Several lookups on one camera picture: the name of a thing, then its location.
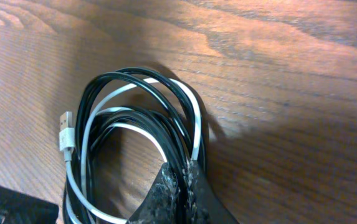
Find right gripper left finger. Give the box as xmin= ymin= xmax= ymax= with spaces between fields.
xmin=127 ymin=162 xmax=180 ymax=224

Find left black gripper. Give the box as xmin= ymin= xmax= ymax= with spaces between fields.
xmin=0 ymin=186 xmax=59 ymax=224

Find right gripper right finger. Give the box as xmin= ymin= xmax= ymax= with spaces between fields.
xmin=185 ymin=160 xmax=239 ymax=224

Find white USB cable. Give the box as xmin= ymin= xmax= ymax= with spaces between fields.
xmin=59 ymin=77 xmax=202 ymax=224

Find black USB cable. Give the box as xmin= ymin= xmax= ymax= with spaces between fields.
xmin=62 ymin=67 xmax=209 ymax=224

